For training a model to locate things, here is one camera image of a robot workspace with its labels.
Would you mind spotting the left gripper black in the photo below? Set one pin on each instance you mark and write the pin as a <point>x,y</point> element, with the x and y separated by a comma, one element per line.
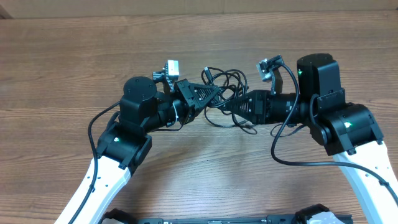
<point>188,92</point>

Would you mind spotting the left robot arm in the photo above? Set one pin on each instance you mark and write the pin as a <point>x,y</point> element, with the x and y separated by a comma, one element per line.
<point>147,105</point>

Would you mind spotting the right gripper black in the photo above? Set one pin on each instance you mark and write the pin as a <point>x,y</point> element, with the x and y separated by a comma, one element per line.
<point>259,101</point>

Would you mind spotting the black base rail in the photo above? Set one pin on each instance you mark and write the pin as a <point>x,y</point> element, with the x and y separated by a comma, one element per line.
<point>313,214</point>

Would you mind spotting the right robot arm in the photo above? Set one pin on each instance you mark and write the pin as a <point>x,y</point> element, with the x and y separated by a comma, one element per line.
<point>349,132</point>

